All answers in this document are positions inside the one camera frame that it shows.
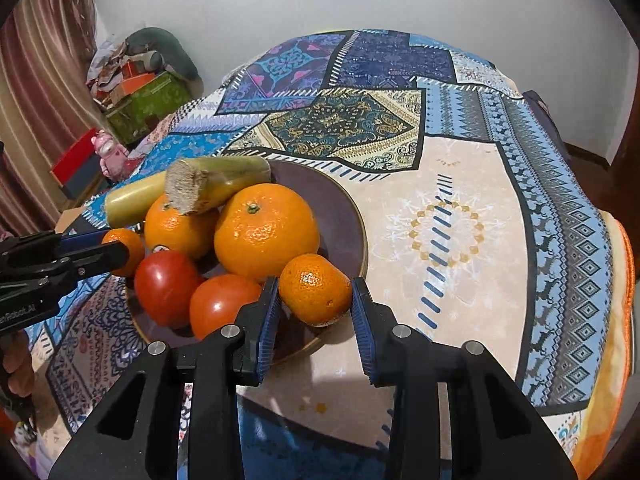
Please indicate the green patterned box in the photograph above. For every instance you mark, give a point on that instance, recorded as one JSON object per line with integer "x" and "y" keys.
{"x": 150, "y": 105}

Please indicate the person's left hand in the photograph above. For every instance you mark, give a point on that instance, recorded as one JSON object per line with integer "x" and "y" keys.
{"x": 17, "y": 367}

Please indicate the grey long pillow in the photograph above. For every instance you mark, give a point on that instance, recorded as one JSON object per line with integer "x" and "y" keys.
{"x": 170, "y": 45}

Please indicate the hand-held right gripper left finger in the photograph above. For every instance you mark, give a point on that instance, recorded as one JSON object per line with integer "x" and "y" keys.
{"x": 267, "y": 330}

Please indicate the grey backpack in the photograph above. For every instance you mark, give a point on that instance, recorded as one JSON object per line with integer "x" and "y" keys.
{"x": 545, "y": 110}

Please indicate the purple round plate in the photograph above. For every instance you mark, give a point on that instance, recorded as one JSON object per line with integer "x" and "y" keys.
{"x": 335, "y": 220}

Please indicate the brown striped curtain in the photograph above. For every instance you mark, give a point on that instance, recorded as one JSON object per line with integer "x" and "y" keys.
{"x": 30, "y": 85}

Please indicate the red tomato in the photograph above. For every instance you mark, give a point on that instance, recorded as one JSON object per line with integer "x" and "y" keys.
{"x": 220, "y": 305}
{"x": 167, "y": 287}

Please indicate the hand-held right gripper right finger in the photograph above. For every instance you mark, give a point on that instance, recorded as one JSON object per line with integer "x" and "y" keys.
{"x": 362, "y": 325}

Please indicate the red box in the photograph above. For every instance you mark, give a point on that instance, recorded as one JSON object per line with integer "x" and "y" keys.
{"x": 75, "y": 160}

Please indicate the pink toy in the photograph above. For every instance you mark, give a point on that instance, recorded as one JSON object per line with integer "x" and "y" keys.
{"x": 110, "y": 152}

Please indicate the orange cardboard box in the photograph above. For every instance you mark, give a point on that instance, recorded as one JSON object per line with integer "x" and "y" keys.
{"x": 140, "y": 84}

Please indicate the tan cardboard piece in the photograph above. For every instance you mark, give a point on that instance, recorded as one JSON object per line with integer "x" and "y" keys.
{"x": 70, "y": 217}

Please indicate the large orange with sticker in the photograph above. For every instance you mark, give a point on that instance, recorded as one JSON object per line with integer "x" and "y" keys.
{"x": 175, "y": 232}

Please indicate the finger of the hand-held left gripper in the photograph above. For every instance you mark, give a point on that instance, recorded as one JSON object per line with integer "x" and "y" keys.
{"x": 102, "y": 257}
{"x": 82, "y": 241}

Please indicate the yellow-green sugarcane piece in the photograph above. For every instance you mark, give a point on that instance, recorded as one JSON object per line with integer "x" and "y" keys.
{"x": 132, "y": 202}
{"x": 235, "y": 177}

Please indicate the blue patchwork blanket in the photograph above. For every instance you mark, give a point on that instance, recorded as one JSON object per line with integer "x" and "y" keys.
{"x": 450, "y": 160}

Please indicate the orange bed cover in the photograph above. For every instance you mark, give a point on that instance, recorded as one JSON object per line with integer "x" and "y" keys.
{"x": 617, "y": 360}

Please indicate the pile of clutter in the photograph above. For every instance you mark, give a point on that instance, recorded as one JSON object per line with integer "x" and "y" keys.
{"x": 107, "y": 67}

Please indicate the small tangerine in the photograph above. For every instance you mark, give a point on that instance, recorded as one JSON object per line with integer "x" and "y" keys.
{"x": 312, "y": 287}
{"x": 136, "y": 255}

